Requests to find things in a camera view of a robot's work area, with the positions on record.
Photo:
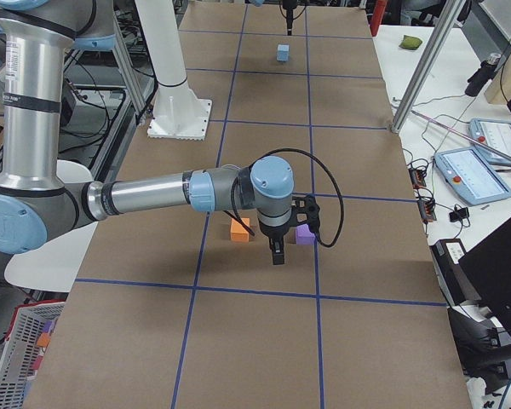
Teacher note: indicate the light blue foam block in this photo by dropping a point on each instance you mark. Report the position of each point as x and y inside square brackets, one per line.
[283, 52]

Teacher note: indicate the purple foam block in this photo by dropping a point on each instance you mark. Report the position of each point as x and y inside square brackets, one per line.
[304, 236]

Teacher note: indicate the orange foam block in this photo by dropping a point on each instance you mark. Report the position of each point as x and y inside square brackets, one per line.
[238, 233]

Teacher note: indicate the red cylinder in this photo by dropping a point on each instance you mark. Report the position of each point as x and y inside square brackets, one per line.
[377, 16]

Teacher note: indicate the green bean bag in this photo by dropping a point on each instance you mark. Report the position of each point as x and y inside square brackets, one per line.
[410, 43]

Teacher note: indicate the orange terminal board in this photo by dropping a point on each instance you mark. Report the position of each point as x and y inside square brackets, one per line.
[424, 197]

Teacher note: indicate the black power box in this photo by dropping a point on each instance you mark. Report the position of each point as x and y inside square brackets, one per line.
[452, 280]

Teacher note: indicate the near blue teach pendant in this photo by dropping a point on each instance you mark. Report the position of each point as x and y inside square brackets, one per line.
[471, 176]

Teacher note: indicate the blue teach pendant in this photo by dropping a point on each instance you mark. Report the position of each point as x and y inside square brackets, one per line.
[471, 176]
[493, 133]

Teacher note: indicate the black laptop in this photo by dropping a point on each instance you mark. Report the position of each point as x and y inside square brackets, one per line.
[488, 268]

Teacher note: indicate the far blue teach pendant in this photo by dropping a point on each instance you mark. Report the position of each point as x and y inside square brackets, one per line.
[493, 133]

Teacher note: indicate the white perforated plastic basket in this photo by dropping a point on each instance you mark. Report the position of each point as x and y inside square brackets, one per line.
[21, 354]

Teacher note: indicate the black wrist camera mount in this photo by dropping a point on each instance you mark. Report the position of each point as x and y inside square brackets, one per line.
[305, 211]

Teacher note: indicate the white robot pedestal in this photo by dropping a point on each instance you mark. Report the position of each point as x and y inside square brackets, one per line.
[177, 112]

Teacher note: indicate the aluminium frame post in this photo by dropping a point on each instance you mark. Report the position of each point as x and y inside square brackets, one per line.
[435, 43]

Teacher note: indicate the white round base plate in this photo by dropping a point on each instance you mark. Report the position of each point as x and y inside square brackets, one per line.
[54, 265]

